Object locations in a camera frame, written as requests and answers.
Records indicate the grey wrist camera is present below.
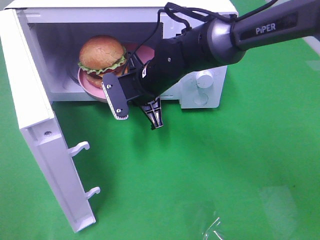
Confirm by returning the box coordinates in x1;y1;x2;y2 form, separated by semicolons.
101;73;129;120

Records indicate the white microwave knob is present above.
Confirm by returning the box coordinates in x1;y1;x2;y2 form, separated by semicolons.
195;70;214;89

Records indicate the white round door button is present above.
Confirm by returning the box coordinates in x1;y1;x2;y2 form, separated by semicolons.
193;93;209;106

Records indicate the burger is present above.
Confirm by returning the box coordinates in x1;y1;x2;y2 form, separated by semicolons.
78;35;128;89

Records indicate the green table mat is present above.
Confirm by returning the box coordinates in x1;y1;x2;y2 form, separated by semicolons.
0;0;320;240

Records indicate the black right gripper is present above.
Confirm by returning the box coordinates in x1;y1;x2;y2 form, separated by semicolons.
119;38;187;130

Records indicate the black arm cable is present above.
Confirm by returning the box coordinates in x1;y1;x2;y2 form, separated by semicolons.
126;0;278;76

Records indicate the white partition panel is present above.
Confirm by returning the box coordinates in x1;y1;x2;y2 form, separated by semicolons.
303;36;320;55

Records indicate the pink plate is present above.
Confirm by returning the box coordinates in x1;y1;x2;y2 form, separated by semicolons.
77;45;155;103

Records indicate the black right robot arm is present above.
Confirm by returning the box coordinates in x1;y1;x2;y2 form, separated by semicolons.
105;0;320;128

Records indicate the white microwave door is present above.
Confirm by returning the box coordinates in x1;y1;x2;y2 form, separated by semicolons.
0;9;100;233

